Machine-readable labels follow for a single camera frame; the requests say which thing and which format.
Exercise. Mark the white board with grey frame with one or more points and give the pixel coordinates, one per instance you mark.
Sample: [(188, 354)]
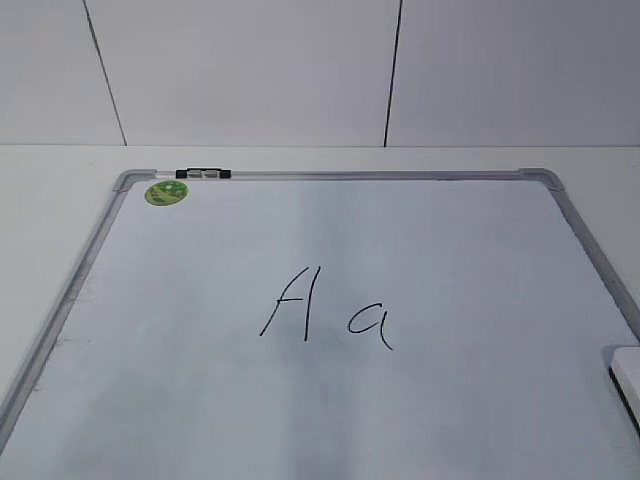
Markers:
[(348, 325)]

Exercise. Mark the round green sticker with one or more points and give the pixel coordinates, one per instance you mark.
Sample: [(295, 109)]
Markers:
[(166, 193)]

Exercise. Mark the black hanging clip on frame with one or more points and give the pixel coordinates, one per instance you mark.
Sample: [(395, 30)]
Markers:
[(203, 173)]

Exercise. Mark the white board eraser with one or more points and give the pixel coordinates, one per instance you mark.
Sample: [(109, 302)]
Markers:
[(623, 370)]

